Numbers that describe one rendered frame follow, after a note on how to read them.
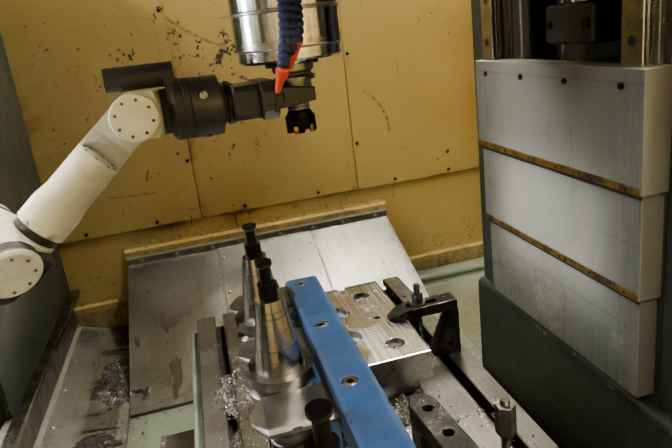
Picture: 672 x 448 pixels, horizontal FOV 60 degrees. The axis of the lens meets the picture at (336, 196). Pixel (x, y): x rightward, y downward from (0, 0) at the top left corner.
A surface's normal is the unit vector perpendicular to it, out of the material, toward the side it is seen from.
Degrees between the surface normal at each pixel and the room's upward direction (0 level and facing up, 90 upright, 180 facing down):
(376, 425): 0
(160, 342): 24
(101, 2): 90
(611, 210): 91
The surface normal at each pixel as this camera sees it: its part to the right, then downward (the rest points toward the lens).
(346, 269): -0.01, -0.77
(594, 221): -0.96, 0.18
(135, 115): 0.31, 0.19
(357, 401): -0.11, -0.95
